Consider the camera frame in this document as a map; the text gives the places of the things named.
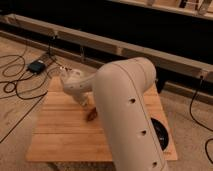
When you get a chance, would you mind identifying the black cable right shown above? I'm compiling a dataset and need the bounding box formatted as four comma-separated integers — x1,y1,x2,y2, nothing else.
188,75,213,165

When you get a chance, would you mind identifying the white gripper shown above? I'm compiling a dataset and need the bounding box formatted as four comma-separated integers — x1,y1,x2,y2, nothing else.
59,68,94,106

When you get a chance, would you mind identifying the black bowl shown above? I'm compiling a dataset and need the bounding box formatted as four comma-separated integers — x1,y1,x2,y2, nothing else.
151,118,169,150

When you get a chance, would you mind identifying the wooden table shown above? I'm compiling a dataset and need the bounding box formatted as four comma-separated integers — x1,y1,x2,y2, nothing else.
25,76,178,171

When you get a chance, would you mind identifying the black floor cable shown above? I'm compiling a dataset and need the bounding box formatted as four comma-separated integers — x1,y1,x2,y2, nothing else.
0,43,78,144

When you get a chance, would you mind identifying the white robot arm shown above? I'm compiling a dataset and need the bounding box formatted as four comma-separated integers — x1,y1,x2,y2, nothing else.
60,57,169,171

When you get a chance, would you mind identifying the wooden shelf frame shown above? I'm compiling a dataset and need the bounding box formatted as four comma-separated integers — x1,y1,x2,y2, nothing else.
0,14,213,83

